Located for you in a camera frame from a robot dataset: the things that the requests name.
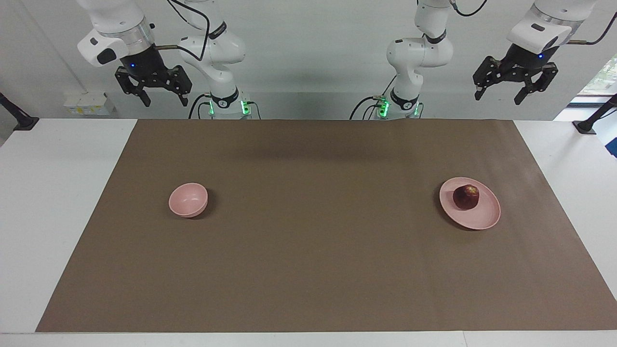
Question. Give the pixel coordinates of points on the black camera stand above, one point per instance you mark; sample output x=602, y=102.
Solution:
x=19, y=118
x=590, y=124

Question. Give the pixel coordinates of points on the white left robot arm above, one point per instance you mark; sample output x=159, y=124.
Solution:
x=417, y=55

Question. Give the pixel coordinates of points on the pink plate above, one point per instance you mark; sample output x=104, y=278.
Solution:
x=487, y=214

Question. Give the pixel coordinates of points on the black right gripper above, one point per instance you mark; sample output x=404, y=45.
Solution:
x=147, y=65

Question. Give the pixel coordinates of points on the pink bowl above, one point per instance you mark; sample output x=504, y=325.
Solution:
x=188, y=198

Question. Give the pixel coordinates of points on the dark red apple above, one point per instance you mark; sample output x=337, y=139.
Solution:
x=466, y=196

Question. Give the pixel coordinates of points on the window with green view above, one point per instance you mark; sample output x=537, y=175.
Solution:
x=602, y=77

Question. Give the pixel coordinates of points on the brown table mat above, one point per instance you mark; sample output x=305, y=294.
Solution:
x=313, y=265

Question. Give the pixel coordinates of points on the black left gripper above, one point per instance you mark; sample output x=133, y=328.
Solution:
x=525, y=62

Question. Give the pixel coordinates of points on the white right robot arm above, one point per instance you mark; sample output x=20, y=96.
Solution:
x=219, y=48

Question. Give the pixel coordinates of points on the white power strip box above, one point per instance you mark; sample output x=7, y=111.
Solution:
x=89, y=103

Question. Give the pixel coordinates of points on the blue object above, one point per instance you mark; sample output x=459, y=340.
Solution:
x=612, y=147

